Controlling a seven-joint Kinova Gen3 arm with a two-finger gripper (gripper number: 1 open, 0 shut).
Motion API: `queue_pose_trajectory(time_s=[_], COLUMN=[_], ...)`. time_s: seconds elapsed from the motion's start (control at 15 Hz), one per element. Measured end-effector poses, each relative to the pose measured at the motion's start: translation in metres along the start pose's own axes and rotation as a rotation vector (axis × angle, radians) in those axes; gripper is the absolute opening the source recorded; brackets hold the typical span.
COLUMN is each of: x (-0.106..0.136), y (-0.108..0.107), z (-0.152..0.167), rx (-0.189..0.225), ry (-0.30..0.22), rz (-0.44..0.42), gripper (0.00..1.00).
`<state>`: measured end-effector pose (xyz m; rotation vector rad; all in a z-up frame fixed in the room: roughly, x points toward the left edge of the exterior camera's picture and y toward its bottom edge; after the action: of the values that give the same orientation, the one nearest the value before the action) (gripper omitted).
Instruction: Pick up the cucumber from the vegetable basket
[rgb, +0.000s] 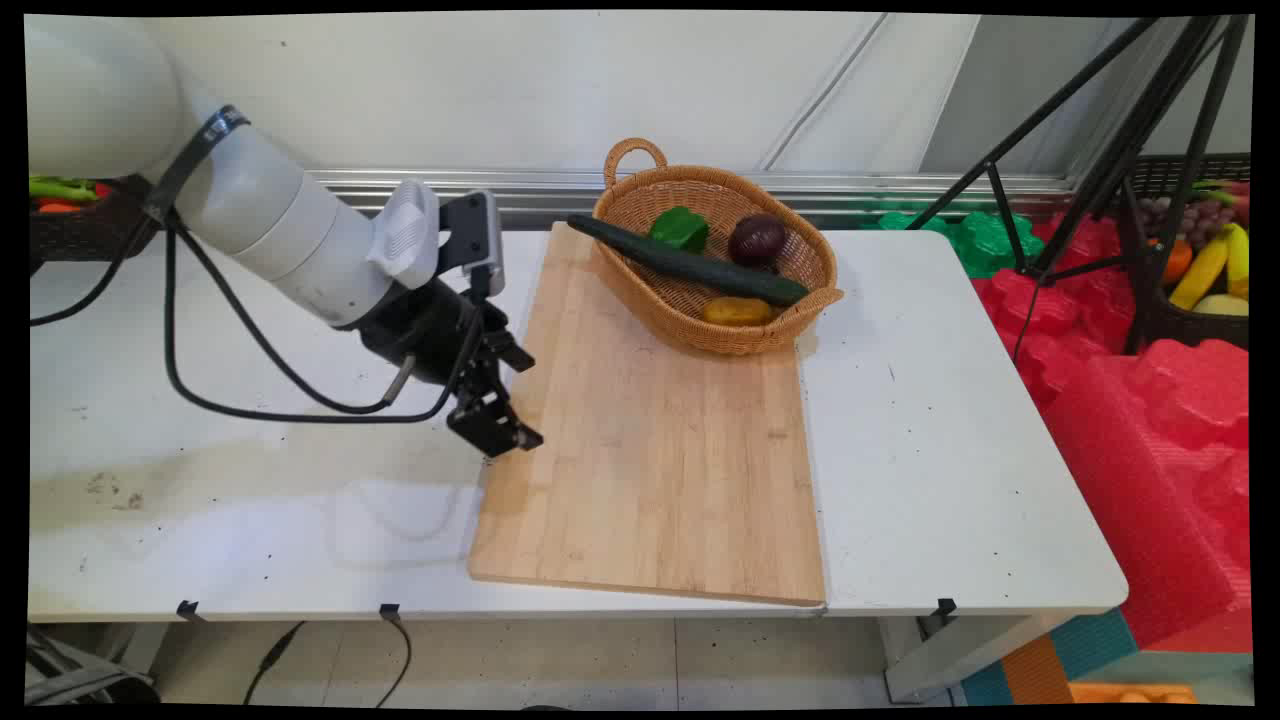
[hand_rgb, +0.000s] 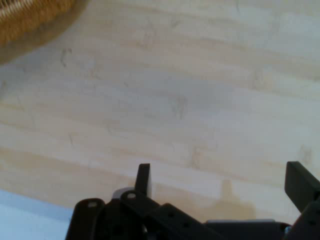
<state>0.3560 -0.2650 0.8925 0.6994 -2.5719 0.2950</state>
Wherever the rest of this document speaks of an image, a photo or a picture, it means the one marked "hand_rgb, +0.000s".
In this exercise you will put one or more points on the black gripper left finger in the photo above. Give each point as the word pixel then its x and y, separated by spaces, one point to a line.
pixel 130 215

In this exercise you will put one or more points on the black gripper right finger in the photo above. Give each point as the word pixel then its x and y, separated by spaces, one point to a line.
pixel 301 186

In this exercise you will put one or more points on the woven wicker basket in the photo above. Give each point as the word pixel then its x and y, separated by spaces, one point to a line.
pixel 27 22

